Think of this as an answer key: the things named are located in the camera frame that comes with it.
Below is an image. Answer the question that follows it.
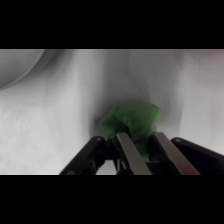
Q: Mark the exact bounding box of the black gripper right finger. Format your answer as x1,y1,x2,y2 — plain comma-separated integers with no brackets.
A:
152,131,224,176

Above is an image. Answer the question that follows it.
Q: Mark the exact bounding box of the green triangle toy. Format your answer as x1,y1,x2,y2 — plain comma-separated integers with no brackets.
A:
98,101,165,163

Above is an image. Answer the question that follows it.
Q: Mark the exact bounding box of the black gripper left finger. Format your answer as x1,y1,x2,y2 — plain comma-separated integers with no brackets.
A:
59,132,153,176

